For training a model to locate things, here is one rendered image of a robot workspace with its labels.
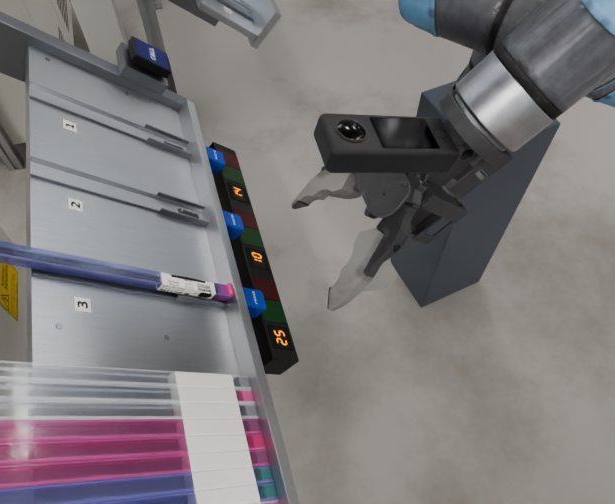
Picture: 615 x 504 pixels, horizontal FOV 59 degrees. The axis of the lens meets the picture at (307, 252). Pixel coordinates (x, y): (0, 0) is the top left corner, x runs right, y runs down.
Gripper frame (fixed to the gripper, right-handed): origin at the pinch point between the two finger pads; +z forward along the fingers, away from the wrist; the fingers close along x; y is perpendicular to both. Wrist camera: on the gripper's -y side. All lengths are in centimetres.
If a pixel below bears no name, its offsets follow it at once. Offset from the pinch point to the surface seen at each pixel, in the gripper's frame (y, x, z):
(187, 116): -3.5, 27.2, 8.3
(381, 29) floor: 104, 138, 9
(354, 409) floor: 62, 5, 48
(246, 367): -3.5, -8.5, 8.7
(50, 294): -21.1, -2.7, 9.9
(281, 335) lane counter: 4.7, -2.9, 10.8
